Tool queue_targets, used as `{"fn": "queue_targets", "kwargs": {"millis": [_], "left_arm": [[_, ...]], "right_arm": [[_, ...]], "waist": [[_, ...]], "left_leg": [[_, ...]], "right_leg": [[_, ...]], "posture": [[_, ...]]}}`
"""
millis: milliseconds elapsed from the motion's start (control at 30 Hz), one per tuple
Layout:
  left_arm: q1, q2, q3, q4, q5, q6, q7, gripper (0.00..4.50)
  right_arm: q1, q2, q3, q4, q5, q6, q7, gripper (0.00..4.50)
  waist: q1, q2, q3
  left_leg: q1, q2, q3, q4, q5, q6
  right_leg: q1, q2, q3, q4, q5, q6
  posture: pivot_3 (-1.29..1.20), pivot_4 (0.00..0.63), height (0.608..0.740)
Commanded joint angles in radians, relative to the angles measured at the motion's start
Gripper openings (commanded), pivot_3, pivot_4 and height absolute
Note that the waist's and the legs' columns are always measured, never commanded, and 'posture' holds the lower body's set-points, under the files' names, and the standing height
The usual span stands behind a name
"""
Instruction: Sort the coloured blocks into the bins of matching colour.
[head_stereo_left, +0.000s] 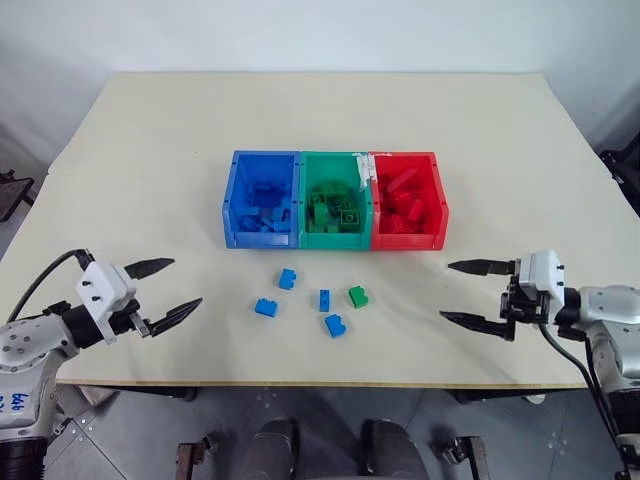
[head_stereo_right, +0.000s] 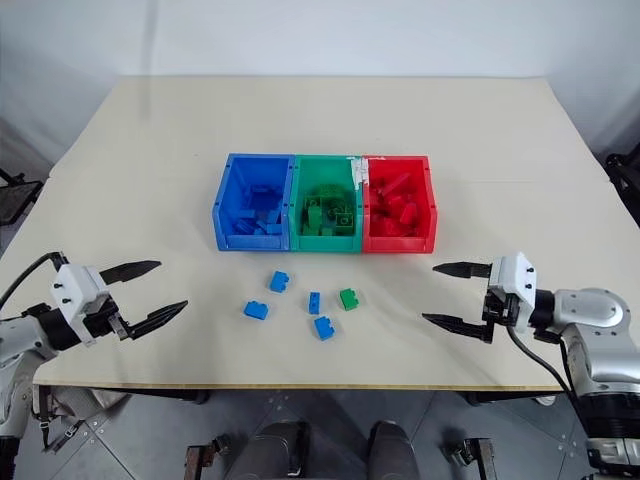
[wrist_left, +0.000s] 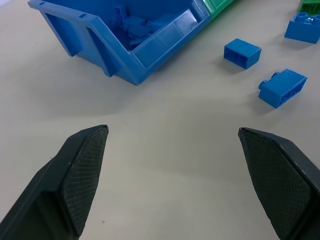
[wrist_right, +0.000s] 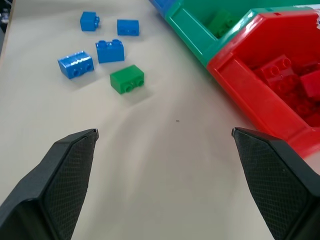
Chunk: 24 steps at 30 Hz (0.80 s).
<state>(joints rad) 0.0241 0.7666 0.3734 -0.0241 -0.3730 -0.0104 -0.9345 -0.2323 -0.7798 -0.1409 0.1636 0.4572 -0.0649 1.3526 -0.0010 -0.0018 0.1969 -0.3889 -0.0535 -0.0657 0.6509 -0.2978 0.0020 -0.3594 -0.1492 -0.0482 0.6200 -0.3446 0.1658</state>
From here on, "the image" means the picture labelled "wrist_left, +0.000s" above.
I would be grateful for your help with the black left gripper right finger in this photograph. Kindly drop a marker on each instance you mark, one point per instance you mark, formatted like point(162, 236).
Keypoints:
point(277, 180)

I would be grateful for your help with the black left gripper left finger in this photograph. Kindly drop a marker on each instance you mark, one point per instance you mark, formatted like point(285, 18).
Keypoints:
point(62, 180)

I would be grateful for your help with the blue toy building brick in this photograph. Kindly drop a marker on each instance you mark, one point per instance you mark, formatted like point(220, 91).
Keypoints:
point(136, 25)
point(242, 53)
point(120, 13)
point(281, 88)
point(302, 28)

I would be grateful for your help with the blue plastic storage bin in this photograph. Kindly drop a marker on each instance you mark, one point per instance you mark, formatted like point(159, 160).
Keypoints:
point(120, 40)

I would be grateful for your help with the green toy building brick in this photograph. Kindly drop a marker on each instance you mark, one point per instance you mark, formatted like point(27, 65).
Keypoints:
point(310, 6)

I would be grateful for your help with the green plastic storage bin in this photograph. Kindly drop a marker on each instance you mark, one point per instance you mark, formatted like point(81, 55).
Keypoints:
point(217, 5)

